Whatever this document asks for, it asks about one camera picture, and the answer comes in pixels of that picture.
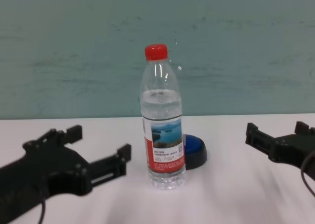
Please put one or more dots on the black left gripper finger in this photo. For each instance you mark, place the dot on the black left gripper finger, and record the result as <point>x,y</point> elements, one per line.
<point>73,134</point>
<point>110,167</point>

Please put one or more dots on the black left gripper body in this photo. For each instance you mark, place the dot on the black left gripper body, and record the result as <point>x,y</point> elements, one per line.
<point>37,169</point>

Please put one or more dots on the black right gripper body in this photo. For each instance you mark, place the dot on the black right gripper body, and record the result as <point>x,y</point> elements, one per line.
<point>288,147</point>

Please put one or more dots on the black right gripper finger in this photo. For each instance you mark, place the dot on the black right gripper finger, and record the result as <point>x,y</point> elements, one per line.
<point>256,138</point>
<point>304,129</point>

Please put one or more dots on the blue push button black base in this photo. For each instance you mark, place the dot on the blue push button black base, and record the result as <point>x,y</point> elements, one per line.
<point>194,150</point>

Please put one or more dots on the clear water bottle red cap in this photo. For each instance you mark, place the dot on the clear water bottle red cap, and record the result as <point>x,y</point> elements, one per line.
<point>162,125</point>

